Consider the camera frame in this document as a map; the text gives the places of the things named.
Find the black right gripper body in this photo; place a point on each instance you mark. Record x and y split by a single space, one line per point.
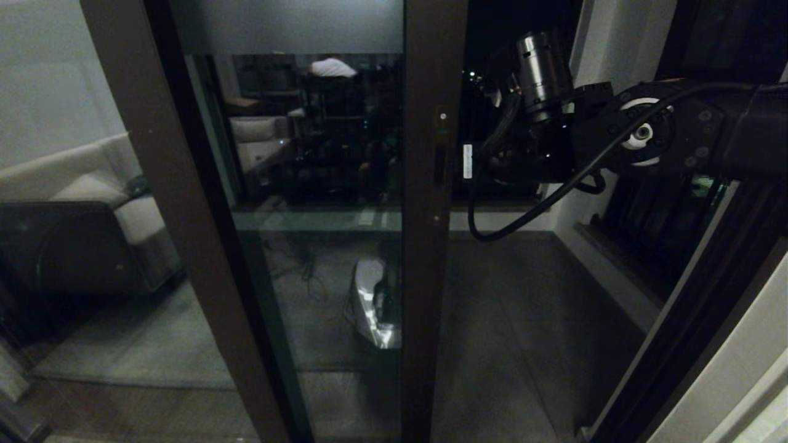
542 147

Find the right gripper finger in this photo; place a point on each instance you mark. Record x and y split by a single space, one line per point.
477 165

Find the brown framed sliding glass door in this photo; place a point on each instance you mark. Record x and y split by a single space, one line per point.
431 277

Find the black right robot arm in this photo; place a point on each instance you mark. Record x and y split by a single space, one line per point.
726 135

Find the grey stone window sill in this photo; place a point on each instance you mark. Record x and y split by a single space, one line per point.
622 271

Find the dark brown door jamb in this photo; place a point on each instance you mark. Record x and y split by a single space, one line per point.
695 320

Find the brown framed fixed glass panel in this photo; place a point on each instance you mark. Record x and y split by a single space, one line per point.
184 215

